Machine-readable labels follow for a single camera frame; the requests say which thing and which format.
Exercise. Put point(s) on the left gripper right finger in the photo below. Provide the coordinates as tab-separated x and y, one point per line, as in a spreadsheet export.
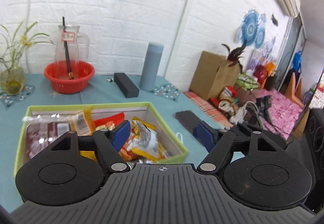
224	149

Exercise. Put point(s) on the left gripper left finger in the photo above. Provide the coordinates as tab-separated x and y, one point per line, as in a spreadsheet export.
73	168

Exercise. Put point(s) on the dark red snack bag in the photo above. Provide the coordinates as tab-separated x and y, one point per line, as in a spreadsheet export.
43	129

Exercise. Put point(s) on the white yellow snack bag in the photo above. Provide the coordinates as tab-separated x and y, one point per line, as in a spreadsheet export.
143	141

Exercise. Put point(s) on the pink checked blanket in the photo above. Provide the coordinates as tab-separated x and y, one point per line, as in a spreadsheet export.
209	110

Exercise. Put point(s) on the patterned coaster under vase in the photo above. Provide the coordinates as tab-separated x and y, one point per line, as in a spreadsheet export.
9	100

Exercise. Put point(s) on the black stick in pitcher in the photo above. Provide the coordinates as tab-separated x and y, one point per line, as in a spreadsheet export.
67	58

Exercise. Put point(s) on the red plastic basket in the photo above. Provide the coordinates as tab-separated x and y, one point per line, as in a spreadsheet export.
66	82

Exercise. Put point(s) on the black rectangular box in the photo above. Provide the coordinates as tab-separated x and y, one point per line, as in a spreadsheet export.
127	87

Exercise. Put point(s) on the brown cardboard box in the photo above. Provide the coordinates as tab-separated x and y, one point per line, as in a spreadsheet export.
212	74

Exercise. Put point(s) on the glass vase with plant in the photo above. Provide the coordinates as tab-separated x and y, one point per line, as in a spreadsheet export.
13	46

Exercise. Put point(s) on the glass pitcher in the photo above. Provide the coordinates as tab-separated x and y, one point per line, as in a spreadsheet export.
78	45

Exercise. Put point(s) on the blue wall decoration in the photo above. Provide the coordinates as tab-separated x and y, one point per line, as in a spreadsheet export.
252	29

